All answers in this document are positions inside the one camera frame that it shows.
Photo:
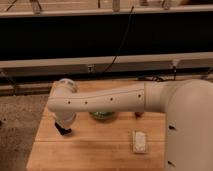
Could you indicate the black eraser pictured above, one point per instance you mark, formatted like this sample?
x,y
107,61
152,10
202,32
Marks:
x,y
61,130

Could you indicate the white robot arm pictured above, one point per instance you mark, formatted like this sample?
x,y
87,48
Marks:
x,y
187,104

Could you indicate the dark red small object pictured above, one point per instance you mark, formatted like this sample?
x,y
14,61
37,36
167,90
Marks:
x,y
138,114

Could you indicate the white rectangular packet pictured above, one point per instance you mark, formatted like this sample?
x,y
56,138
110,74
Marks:
x,y
139,142

